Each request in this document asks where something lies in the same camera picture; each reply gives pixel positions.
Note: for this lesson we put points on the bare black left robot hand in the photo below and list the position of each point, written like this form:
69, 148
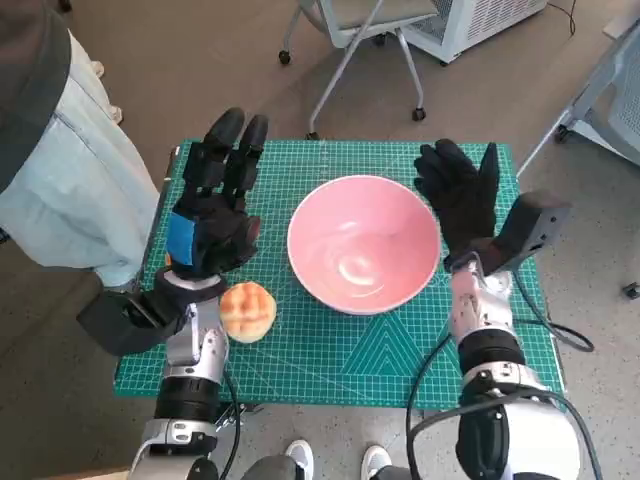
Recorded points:
215, 230

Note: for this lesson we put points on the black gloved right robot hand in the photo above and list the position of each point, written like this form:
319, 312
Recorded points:
465, 205

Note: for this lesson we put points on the round toy bread bun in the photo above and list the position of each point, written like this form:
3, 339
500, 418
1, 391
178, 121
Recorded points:
247, 310

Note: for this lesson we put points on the pink bowl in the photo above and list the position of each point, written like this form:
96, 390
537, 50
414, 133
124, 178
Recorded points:
365, 240

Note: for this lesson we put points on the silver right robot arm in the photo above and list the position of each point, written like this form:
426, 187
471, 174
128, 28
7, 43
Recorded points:
480, 310

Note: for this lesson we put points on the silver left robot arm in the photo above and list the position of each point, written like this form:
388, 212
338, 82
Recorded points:
195, 345

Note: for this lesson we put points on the green cutting mat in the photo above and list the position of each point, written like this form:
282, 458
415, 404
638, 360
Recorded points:
330, 350

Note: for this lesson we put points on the black folding table leg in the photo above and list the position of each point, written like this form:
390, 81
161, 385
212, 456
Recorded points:
240, 410

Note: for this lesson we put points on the grey metal rack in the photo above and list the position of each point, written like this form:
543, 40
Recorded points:
615, 100

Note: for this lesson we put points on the small black caster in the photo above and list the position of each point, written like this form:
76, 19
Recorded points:
631, 289

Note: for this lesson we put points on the white perforated cabinet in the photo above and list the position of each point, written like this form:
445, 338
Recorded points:
490, 20

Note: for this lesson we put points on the grey office chair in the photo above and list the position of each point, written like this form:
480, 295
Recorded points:
370, 12

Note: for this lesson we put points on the right robot leg white foot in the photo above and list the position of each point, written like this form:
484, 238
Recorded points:
375, 457

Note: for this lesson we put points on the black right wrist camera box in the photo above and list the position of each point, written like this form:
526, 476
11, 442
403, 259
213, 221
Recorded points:
530, 225

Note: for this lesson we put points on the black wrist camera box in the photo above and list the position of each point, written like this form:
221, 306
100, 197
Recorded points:
530, 225
115, 320

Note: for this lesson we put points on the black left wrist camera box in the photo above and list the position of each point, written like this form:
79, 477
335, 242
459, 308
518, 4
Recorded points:
115, 320

